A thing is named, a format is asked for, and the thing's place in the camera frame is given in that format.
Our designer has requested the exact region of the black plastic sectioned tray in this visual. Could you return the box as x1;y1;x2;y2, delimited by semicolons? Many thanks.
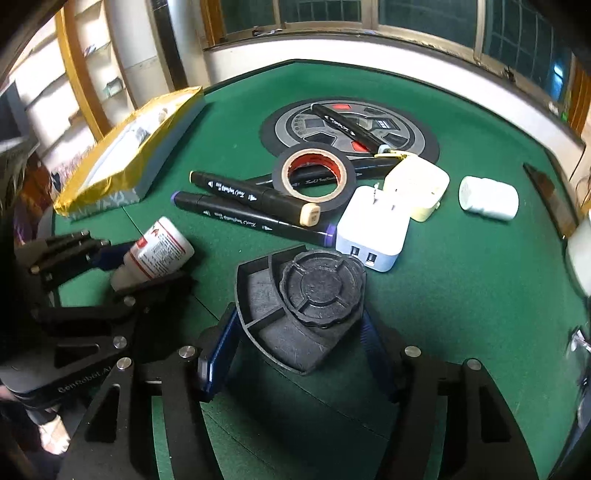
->
235;245;367;375

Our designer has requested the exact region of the black electrical tape roll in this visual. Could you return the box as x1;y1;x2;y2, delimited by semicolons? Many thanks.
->
271;142;356;212

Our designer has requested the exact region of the window with metal grille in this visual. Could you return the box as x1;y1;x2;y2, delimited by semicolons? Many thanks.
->
198;0;590;133

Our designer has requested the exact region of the black marker white tip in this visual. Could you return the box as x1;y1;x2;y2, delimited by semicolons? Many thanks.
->
311;103;385;155

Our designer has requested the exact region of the white USB power adapter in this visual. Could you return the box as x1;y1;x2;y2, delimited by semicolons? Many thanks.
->
335;186;410;273

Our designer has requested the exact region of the round table centre control panel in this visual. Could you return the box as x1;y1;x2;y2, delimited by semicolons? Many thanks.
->
259;97;440;163

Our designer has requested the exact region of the white bottle red label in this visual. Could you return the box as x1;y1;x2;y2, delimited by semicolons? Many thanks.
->
110;216;194;291

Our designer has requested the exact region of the black marker purple cap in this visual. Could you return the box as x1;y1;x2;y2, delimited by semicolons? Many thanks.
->
170;191;337;248

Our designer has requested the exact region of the white wall shelf unit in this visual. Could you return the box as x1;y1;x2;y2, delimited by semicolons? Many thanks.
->
6;1;170;172

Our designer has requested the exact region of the black marker beige cap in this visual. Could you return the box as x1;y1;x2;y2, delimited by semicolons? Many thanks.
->
188;171;322;227

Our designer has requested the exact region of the gold lined cardboard box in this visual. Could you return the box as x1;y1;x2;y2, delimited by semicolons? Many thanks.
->
53;86;205;221

